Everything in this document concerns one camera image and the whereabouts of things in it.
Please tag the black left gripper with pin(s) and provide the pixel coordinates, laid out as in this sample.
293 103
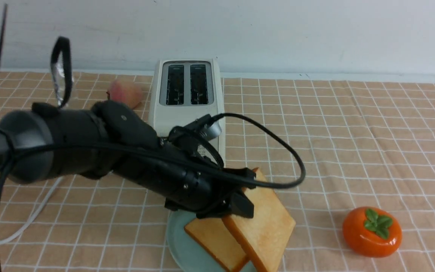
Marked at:
209 195

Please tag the toast slice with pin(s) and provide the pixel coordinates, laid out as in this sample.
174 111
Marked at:
264 237
212 235

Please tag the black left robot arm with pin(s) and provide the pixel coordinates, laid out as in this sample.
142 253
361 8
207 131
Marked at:
47 143

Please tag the light green plate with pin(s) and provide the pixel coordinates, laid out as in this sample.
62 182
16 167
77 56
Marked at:
187 253

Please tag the white two-slot toaster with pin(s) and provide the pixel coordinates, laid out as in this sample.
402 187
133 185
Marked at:
182 91

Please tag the orange persimmon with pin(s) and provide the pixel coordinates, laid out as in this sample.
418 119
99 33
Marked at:
372 232

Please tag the pink peach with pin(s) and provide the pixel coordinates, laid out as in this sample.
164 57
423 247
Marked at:
126 92

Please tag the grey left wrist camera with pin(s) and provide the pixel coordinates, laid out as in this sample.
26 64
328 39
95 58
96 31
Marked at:
206 130

